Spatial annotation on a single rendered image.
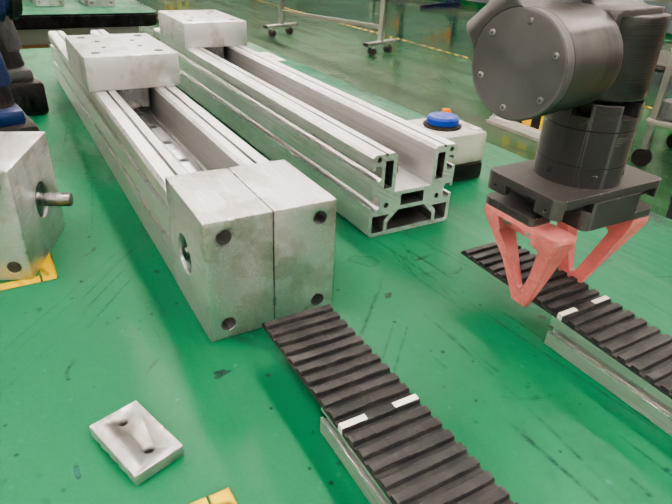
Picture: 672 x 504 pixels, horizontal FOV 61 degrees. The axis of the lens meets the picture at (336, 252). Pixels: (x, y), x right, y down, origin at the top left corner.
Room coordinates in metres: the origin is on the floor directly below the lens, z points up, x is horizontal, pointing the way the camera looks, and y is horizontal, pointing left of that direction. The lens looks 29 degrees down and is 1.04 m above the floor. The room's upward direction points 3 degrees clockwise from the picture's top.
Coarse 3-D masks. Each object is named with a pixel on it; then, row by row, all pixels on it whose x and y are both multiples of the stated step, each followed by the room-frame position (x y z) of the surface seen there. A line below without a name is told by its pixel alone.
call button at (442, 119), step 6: (432, 114) 0.70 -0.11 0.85; (438, 114) 0.70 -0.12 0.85; (444, 114) 0.70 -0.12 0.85; (450, 114) 0.70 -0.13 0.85; (426, 120) 0.69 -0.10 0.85; (432, 120) 0.68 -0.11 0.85; (438, 120) 0.68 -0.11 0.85; (444, 120) 0.68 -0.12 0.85; (450, 120) 0.68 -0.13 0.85; (456, 120) 0.68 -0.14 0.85; (444, 126) 0.68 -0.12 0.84; (450, 126) 0.68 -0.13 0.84
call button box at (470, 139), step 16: (432, 128) 0.68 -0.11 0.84; (448, 128) 0.68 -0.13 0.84; (464, 128) 0.69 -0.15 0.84; (480, 128) 0.69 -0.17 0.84; (464, 144) 0.66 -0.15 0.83; (480, 144) 0.68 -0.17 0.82; (448, 160) 0.65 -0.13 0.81; (464, 160) 0.67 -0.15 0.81; (480, 160) 0.68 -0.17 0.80; (464, 176) 0.67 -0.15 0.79
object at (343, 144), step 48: (192, 48) 0.99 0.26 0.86; (240, 48) 1.01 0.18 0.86; (192, 96) 0.99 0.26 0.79; (240, 96) 0.79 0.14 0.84; (288, 96) 0.70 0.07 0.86; (336, 96) 0.71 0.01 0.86; (288, 144) 0.68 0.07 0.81; (336, 144) 0.56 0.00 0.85; (384, 144) 0.61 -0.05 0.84; (432, 144) 0.55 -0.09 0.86; (336, 192) 0.56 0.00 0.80; (384, 192) 0.51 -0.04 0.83; (432, 192) 0.54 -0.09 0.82
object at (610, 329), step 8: (624, 312) 0.34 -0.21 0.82; (632, 312) 0.34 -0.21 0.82; (600, 320) 0.33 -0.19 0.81; (608, 320) 0.33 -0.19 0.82; (616, 320) 0.33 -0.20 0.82; (624, 320) 0.33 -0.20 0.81; (632, 320) 0.33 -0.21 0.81; (640, 320) 0.33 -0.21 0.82; (584, 328) 0.32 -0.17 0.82; (592, 328) 0.32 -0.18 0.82; (600, 328) 0.32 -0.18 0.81; (608, 328) 0.32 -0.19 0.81; (616, 328) 0.32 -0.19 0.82; (624, 328) 0.32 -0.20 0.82; (632, 328) 0.32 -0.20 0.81; (640, 328) 0.32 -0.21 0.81; (584, 336) 0.31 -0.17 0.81; (592, 336) 0.31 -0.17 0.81; (600, 336) 0.31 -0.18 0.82; (608, 336) 0.31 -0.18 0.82; (616, 336) 0.31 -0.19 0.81; (624, 336) 0.31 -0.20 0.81; (600, 344) 0.30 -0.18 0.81
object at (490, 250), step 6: (480, 246) 0.43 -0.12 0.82; (486, 246) 0.43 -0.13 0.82; (492, 246) 0.43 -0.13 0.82; (462, 252) 0.42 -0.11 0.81; (468, 252) 0.42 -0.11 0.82; (474, 252) 0.42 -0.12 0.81; (480, 252) 0.42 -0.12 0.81; (486, 252) 0.42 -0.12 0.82; (492, 252) 0.42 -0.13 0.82; (498, 252) 0.42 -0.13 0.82; (468, 258) 0.41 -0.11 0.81; (474, 258) 0.41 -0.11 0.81; (480, 258) 0.41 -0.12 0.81; (486, 258) 0.41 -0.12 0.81
